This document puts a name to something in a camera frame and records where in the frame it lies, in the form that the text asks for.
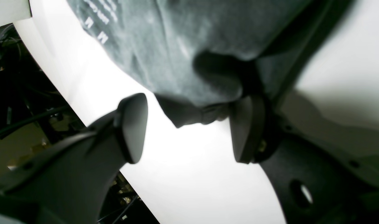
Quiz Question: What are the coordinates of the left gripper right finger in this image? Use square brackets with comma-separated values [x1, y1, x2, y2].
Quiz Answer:
[229, 95, 379, 224]

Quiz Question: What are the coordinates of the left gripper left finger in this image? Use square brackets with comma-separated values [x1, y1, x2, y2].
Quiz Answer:
[0, 93, 148, 224]

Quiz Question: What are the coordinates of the dark grey T-shirt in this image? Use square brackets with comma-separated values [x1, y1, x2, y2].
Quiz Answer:
[67, 0, 352, 128]

